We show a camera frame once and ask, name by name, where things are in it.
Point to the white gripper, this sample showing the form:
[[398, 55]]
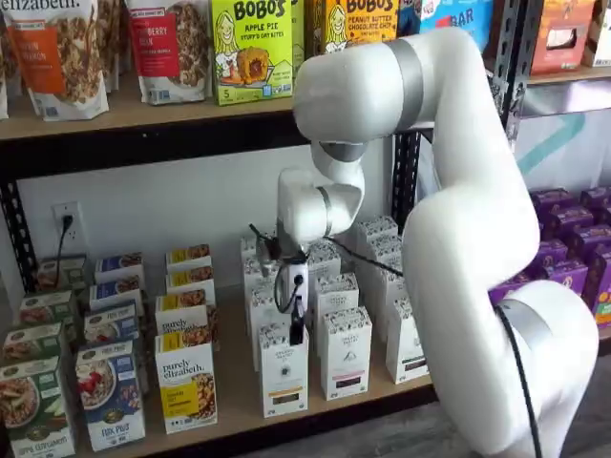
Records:
[[288, 279]]

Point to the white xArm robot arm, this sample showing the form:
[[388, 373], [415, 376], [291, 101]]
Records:
[[477, 238]]

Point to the white tea box pink strip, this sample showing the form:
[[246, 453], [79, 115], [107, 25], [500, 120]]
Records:
[[324, 262], [343, 362], [334, 296]]

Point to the wooden shelf board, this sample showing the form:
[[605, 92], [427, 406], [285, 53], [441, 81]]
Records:
[[563, 76], [143, 119], [234, 381]]

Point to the white tea box dark strip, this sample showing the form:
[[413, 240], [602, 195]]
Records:
[[401, 343], [377, 226], [382, 248], [382, 296]]

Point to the white yellow purely elizabeth box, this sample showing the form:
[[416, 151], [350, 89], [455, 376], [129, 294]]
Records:
[[183, 381], [191, 276], [181, 319], [188, 255]]

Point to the purple Annie's snack box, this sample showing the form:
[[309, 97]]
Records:
[[565, 281], [554, 198], [589, 238], [554, 250], [596, 195], [508, 292], [599, 272], [605, 214], [568, 219]]

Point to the black metal shelf rack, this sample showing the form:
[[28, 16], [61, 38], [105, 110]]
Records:
[[563, 100], [143, 152]]

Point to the green Nature's Path oatmeal box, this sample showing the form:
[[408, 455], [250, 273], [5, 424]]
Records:
[[31, 341], [62, 272], [45, 310], [33, 415]]

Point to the green Bobo's apple pie box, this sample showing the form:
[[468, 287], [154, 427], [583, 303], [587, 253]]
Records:
[[250, 52], [297, 28]]

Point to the orange Annie's snack box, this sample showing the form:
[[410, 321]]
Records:
[[604, 305]]

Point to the blue ZBar snack box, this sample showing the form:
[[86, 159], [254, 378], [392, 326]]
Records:
[[458, 14]]

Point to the white snack box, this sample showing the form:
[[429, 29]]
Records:
[[602, 38]]

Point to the red purely elizabeth granola bag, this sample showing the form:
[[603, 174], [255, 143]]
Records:
[[167, 47]]

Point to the orange purely elizabeth granola bag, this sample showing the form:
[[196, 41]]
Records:
[[57, 57], [114, 38]]

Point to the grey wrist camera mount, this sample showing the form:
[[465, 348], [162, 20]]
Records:
[[267, 255]]

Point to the white wall outlet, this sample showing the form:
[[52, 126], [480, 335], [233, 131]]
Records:
[[74, 236]]

